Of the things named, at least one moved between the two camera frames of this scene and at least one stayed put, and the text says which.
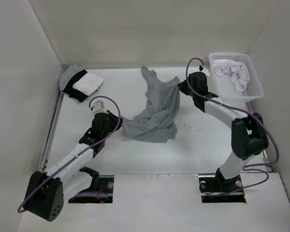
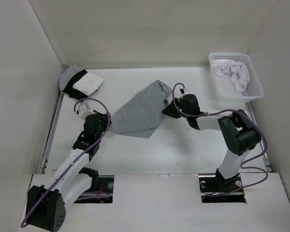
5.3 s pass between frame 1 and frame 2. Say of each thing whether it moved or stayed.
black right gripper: moved
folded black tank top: stayed
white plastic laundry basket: stayed
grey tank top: moved
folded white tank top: stayed
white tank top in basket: stayed
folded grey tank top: stayed
